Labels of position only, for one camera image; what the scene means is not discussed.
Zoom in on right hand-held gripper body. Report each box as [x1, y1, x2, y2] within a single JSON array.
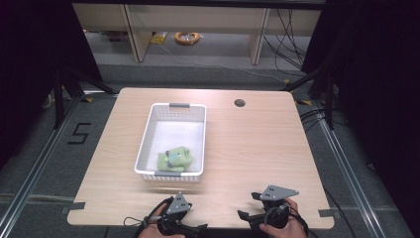
[[260, 184, 300, 230]]

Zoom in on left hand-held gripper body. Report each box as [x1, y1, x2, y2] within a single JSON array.
[[156, 191, 193, 237]]

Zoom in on light green fuzzy sock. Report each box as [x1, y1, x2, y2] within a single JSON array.
[[157, 158, 190, 174]]

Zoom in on green plush toy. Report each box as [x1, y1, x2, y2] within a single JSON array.
[[157, 146, 194, 168]]

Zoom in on white plastic basket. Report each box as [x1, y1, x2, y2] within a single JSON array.
[[134, 102, 208, 183]]

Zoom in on person's right hand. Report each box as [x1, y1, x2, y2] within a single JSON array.
[[259, 197, 309, 238]]

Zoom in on person's left hand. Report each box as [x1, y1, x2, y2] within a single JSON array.
[[138, 202, 186, 238]]

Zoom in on black metal stand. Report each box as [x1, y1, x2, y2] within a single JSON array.
[[280, 63, 336, 131], [52, 64, 119, 131]]

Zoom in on black curtain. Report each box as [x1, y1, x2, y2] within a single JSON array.
[[300, 0, 420, 232], [0, 0, 103, 170]]

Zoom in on yellow packet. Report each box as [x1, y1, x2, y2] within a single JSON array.
[[150, 31, 169, 46]]

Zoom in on beige shelving unit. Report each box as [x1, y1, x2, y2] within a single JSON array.
[[71, 2, 324, 65]]

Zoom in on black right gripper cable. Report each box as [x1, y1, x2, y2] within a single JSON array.
[[287, 204, 312, 238]]

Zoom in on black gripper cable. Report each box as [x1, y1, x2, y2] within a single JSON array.
[[287, 204, 312, 238], [123, 195, 175, 238]]

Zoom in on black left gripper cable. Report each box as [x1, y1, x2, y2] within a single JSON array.
[[123, 195, 175, 238]]

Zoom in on aluminium floor rail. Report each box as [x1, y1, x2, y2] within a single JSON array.
[[311, 98, 379, 238], [0, 94, 82, 234]]

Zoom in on black floor cables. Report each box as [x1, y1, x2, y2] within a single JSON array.
[[297, 106, 348, 134]]

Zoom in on bundle of black hanging cables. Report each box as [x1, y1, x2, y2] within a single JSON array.
[[262, 8, 309, 71]]

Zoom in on yellow coiled cable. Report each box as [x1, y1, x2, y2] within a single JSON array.
[[173, 31, 201, 46]]

